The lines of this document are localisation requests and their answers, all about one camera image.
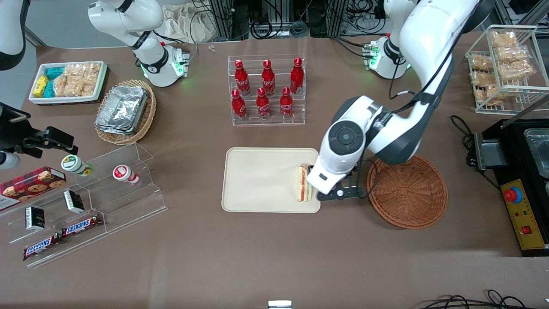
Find black table cable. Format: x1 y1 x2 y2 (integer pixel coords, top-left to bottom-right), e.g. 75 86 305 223
449 115 477 169

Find yellow emergency stop box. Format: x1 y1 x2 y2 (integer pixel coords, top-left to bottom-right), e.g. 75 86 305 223
501 180 548 251

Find black cable coil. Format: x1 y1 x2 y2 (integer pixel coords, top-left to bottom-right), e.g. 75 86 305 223
250 18 274 40

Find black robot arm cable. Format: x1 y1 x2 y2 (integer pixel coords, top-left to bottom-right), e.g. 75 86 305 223
388 17 468 113

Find black appliance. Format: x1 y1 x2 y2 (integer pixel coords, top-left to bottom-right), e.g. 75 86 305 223
480 119 549 258

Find white wire rack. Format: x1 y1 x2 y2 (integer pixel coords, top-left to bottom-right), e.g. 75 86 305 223
465 25 549 115

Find grey metal side box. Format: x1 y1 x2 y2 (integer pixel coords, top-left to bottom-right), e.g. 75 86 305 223
474 130 509 171

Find triangular sandwich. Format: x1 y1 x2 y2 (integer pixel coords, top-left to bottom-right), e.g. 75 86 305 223
296 163 311 203

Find yellow snack packet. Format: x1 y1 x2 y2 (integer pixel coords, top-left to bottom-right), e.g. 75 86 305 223
33 75 50 96

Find green lid yogurt bottle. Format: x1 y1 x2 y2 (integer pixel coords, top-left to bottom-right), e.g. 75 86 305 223
60 154 94 178

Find small black carton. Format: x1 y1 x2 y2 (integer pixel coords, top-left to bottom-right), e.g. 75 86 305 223
24 206 46 232
63 190 85 214

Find black floor cable bundle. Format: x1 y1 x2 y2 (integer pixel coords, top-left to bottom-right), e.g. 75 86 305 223
420 289 549 309

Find round brown wicker basket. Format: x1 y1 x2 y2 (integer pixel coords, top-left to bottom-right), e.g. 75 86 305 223
367 154 449 230

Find clear acrylic bottle rack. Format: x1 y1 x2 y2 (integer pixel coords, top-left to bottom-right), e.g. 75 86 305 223
227 55 306 126

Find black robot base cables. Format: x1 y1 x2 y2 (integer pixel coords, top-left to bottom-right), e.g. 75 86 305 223
154 29 199 66
329 34 374 59

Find aluminium foil tray stack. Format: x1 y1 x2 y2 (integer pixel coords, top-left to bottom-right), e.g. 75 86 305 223
95 85 149 136

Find aluminium frame post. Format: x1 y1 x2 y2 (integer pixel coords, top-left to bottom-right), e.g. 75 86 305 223
212 0 235 40
331 0 349 36

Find beige rectangular tray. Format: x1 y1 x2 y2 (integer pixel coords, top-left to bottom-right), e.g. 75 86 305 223
221 147 321 214

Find red lid yogurt bottle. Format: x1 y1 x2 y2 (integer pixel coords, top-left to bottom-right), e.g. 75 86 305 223
112 165 141 186

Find Snickers chocolate bar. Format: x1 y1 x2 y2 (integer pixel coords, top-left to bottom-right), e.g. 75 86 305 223
22 234 63 262
61 213 104 238

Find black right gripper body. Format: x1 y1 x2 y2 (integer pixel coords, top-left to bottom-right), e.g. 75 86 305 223
0 102 43 152

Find beige cloth bag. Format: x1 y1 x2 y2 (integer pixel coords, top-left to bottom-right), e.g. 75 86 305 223
161 2 224 44

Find oval tan wicker basket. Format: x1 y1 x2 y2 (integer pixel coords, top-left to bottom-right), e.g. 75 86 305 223
94 79 157 145

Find steel pan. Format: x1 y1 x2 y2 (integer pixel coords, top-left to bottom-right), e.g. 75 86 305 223
523 128 549 179

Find grey cable coil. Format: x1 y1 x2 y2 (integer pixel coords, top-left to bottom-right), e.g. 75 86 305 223
289 20 310 38

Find red cola bottle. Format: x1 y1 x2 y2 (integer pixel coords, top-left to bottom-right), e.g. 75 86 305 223
290 57 305 95
280 87 294 120
256 87 271 120
235 59 251 96
231 89 248 121
261 59 276 96

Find clear rice cracker bag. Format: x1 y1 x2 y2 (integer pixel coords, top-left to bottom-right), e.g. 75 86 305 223
476 85 513 106
471 70 498 86
500 60 535 81
53 72 83 97
470 55 495 72
495 46 529 64
491 31 518 48
64 63 102 97

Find grey metal bar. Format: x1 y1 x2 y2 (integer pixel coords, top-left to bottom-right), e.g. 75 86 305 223
501 99 549 129

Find white rectangular snack tray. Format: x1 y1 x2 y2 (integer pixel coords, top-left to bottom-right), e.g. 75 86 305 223
28 61 108 105

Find red cookie box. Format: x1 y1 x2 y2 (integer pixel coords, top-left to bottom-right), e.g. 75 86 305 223
0 167 67 211

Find clear acrylic stepped display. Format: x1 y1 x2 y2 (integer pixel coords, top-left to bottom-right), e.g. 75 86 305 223
0 143 169 269

